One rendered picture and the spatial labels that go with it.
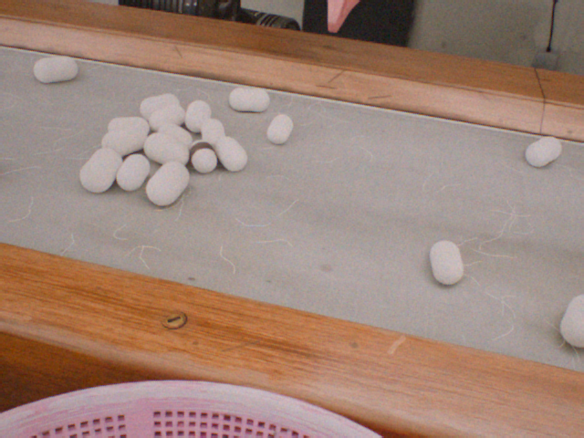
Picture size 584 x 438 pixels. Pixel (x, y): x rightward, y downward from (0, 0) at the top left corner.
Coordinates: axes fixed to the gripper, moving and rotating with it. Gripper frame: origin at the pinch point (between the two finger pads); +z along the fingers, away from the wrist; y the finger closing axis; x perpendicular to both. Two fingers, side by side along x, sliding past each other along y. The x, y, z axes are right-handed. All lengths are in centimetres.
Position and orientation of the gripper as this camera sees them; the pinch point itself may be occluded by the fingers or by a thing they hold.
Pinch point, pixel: (334, 18)
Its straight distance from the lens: 48.5
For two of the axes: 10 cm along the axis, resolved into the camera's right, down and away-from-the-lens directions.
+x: 0.9, 2.7, 9.6
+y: 9.7, 1.8, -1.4
